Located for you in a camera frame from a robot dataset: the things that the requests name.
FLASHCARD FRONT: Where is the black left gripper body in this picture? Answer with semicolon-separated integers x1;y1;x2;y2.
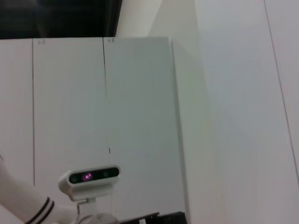
118;211;162;224

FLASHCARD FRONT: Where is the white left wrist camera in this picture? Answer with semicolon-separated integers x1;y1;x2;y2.
57;164;121;212

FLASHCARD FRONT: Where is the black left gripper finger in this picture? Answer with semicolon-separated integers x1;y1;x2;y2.
158;210;188;224

